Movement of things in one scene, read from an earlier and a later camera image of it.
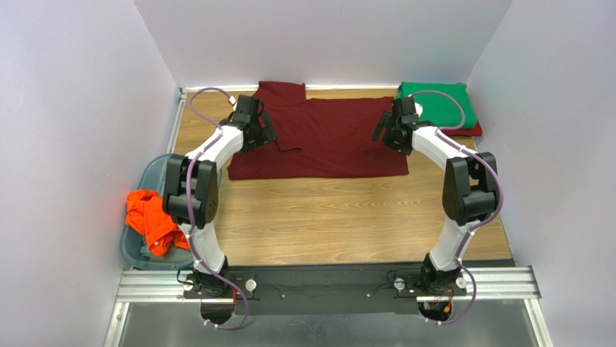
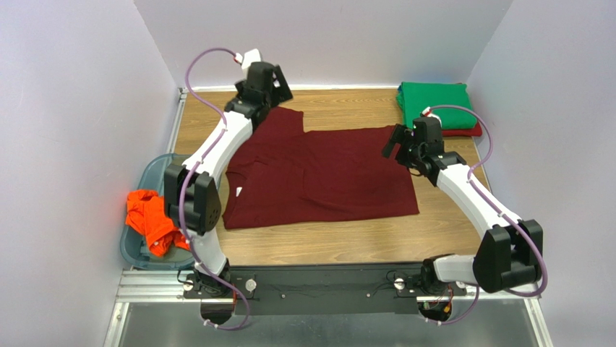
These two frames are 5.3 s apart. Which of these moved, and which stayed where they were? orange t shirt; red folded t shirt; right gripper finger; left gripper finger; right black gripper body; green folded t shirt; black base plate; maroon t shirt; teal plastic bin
Moved: right gripper finger; maroon t shirt; left gripper finger; right black gripper body
Stayed: teal plastic bin; red folded t shirt; green folded t shirt; orange t shirt; black base plate
